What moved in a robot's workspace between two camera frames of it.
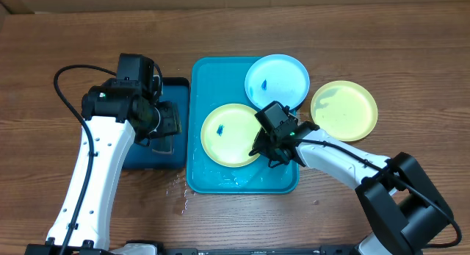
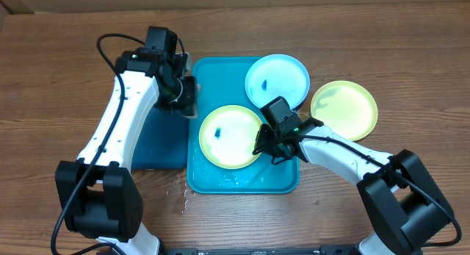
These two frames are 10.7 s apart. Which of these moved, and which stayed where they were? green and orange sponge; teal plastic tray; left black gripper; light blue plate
Moved: green and orange sponge; left black gripper
Stayed: light blue plate; teal plastic tray
